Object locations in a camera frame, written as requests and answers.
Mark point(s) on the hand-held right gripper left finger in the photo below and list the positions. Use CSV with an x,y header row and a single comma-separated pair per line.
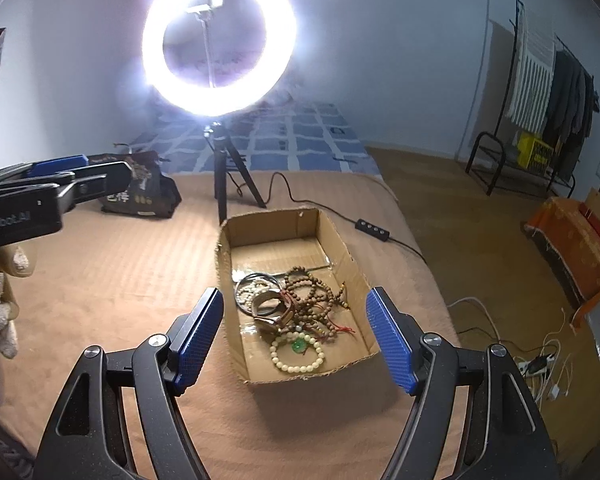
x,y
199,340

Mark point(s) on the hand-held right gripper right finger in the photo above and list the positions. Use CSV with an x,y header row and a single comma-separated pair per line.
x,y
390,340

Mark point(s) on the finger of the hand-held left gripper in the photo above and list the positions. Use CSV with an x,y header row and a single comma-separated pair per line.
x,y
104,177
54,166

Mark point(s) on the brown leather wrist watch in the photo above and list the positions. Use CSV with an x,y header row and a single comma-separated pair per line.
x,y
272,310

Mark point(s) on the cardboard box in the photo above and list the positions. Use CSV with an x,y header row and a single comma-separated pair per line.
x,y
290,240

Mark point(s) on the black printed bag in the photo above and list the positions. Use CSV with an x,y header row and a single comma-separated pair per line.
x,y
149,195

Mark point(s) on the silver bangle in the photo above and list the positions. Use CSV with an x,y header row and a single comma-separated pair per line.
x,y
252,276

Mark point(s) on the black tripod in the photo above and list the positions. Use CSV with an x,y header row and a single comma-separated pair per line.
x,y
222,170

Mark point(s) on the white power strip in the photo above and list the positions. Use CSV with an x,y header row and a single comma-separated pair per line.
x,y
535,365

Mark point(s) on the blue plaid bedsheet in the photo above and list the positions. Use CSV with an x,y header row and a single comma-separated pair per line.
x,y
305,135

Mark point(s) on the black metal clothes rack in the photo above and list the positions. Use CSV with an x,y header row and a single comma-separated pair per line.
x,y
490,160

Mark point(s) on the orange cloth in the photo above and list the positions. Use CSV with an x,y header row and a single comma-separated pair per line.
x,y
575,240

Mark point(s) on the dark grey cloth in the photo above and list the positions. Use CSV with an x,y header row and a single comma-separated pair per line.
x,y
4,450

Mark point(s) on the red flat box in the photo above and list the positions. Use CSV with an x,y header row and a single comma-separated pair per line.
x,y
599,225

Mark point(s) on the yellow plastic crate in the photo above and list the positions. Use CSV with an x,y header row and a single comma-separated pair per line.
x,y
536,151

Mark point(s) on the dark hanging clothes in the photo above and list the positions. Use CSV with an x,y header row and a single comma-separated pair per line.
x,y
570,110

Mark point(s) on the white striped hanging garment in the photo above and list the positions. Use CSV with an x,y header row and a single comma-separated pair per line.
x,y
530,80

